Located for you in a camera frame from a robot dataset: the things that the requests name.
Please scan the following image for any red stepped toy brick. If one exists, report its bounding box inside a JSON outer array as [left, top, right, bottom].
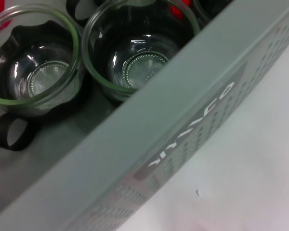
[[170, 0, 192, 21]]

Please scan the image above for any grey perforated storage bin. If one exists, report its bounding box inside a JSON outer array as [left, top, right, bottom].
[[0, 0, 289, 231]]

